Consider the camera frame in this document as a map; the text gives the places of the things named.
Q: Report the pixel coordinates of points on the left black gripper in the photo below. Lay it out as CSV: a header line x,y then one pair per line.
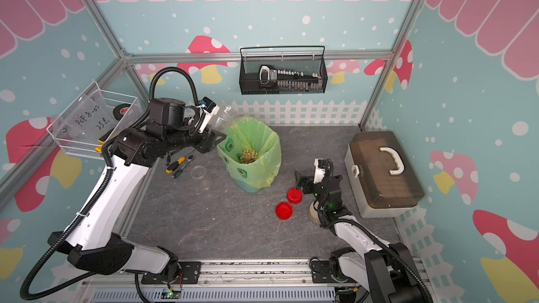
x,y
208,142

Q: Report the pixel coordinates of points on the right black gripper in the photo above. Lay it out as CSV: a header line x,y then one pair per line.
x,y
310,182

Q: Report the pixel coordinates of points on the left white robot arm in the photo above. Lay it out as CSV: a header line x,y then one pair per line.
x,y
89,240

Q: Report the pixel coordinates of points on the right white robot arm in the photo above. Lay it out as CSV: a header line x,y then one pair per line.
x,y
387,271

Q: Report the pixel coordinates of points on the peanut pile in bin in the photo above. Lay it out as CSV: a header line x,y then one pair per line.
x,y
248,157

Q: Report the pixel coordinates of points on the green bag trash bin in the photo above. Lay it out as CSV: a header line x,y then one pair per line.
x,y
249,133

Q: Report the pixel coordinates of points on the beige lid jar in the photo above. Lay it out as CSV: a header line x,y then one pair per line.
x,y
313,212

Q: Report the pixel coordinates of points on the socket set in basket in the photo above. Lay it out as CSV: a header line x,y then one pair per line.
x,y
284,80

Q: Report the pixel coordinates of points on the brown lid storage box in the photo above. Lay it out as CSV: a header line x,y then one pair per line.
x,y
382,179

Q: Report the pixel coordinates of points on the black tape roll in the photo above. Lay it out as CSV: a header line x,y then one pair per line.
x,y
120,110

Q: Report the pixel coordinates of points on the yellow black tool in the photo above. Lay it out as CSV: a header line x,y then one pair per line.
x,y
101,141

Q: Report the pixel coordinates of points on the clear plastic bag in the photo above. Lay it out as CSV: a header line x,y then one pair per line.
x,y
86,120

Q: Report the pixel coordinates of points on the yellow handle screwdriver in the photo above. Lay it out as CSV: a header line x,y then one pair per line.
x,y
176,164

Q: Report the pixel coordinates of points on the black mesh wall basket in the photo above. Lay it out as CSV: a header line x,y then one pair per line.
x,y
307,59

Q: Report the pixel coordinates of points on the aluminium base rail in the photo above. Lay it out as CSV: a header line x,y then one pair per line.
x,y
258,280

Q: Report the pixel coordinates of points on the white wire wall basket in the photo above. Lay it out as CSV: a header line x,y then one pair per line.
x,y
112,99

